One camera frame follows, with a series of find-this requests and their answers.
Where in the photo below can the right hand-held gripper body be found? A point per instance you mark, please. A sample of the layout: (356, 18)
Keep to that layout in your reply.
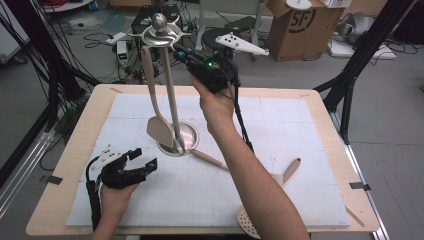
(210, 73)

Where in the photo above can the aluminium rail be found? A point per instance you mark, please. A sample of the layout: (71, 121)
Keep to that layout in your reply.
(363, 186)
(23, 168)

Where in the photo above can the white gridded mat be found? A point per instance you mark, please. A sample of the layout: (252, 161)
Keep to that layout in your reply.
(293, 113)

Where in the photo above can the black flat device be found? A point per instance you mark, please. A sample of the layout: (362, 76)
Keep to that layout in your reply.
(240, 23)

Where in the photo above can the brown tape strip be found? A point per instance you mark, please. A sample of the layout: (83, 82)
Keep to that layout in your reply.
(354, 216)

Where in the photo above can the cardboard box round logo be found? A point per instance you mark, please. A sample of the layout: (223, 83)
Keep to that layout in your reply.
(300, 43)

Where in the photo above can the beige perforated skimmer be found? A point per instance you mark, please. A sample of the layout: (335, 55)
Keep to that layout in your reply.
(292, 168)

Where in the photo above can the person's right hand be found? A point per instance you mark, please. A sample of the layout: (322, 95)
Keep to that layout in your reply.
(216, 110)

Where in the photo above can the white flat board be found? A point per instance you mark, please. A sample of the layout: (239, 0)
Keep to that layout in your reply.
(361, 52)

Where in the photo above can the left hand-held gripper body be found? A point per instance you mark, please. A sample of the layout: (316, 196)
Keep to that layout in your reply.
(120, 180)

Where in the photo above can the person's left hand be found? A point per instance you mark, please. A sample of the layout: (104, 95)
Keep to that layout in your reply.
(116, 203)

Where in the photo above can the black round stool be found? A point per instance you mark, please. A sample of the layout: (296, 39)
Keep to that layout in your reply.
(210, 35)

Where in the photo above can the metal utensil stand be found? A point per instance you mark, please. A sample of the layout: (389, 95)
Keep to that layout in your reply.
(171, 100)

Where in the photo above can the black computer tower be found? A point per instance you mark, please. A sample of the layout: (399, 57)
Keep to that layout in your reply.
(140, 16)

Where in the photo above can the white power strip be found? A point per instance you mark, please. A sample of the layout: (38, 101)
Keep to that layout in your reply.
(116, 37)

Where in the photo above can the white device green display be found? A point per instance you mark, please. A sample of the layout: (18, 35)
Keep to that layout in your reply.
(122, 53)

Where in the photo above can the beige solid spatula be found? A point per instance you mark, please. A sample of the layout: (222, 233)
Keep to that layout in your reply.
(160, 130)

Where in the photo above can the white round disc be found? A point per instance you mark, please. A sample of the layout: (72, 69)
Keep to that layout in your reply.
(298, 4)

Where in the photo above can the grey cabinet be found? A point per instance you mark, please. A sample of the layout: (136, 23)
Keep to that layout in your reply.
(10, 43)

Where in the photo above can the round white table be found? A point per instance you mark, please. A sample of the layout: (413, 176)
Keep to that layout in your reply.
(63, 5)

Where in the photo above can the grey machine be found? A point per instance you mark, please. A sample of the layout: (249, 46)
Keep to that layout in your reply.
(356, 26)

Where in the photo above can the black tape piece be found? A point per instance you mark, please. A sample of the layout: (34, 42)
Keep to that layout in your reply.
(53, 180)
(360, 186)

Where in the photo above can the black frame post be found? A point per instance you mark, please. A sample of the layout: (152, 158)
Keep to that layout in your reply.
(366, 43)
(33, 40)

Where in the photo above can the beige slotted spatula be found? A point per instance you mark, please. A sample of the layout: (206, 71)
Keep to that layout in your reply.
(208, 158)

